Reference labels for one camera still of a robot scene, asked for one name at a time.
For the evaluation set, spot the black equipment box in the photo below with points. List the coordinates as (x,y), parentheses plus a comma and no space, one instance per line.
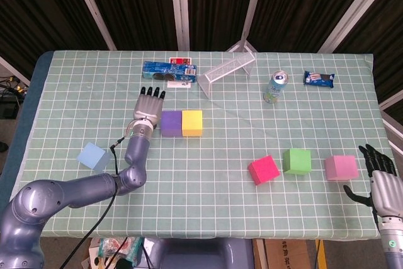
(7,108)

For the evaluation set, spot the purple foam cube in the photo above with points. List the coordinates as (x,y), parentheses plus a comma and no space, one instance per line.
(171,124)

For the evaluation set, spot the blue snack packet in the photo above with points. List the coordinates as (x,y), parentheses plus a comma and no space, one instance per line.
(318,79)

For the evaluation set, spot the yellow foam cube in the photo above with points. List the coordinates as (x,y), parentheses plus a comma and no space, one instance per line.
(192,122)

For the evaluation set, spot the dark pleated curtain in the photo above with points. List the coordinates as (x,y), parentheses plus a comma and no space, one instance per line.
(141,4)

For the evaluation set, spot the green checked tablecloth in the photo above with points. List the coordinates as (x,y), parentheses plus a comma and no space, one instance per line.
(201,187)

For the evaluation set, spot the green foam cube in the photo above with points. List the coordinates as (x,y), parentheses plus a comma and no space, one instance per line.
(296,162)

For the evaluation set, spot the light pink foam cube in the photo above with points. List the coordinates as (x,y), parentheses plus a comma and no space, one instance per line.
(341,168)

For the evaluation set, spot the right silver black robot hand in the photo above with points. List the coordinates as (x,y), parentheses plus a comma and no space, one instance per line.
(387,193)

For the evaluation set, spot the light blue drink can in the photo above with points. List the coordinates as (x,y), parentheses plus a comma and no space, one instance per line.
(274,89)

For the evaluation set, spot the brown cardboard box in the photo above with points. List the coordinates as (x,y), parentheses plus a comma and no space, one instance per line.
(286,254)

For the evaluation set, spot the red card box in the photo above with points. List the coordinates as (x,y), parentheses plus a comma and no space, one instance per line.
(181,60)

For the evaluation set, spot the white paper card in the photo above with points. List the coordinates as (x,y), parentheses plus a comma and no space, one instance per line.
(178,84)

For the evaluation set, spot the white frame bar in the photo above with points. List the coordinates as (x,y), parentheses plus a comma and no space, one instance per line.
(14,72)
(392,100)
(393,135)

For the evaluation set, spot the magenta foam cube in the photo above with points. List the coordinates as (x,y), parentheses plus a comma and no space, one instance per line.
(264,169)

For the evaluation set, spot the light blue foam cube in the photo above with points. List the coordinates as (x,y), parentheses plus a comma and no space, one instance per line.
(93,157)

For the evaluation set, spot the blue cookie box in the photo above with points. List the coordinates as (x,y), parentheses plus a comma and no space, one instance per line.
(170,72)

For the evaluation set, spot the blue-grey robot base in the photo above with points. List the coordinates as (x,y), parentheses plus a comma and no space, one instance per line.
(195,254)

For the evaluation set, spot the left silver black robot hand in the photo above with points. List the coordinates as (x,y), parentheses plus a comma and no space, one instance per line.
(148,108)

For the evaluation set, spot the teal snack bag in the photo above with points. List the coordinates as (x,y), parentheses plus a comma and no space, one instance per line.
(110,247)

